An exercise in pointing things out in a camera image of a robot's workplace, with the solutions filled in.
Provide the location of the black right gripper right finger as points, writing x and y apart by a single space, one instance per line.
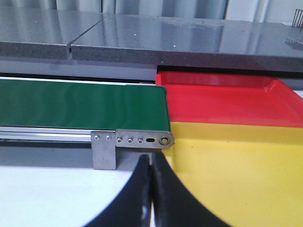
174 205

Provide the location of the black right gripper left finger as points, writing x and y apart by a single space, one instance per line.
132 206

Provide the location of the steel conveyor end plate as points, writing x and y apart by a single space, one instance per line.
143 139

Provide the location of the yellow plastic tray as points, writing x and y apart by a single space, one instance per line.
250 176

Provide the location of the red plastic tray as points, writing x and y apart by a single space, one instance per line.
230 99

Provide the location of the green conveyor belt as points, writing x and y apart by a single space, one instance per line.
82 106

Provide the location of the grey stone shelf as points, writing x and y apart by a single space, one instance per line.
208 43

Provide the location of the white curtain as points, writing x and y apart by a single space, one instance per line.
275 11

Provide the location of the steel conveyor support bracket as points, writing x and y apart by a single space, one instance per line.
103 150

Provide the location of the aluminium conveyor frame rail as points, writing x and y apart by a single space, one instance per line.
45 134

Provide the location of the dark wire rack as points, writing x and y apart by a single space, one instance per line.
297 20

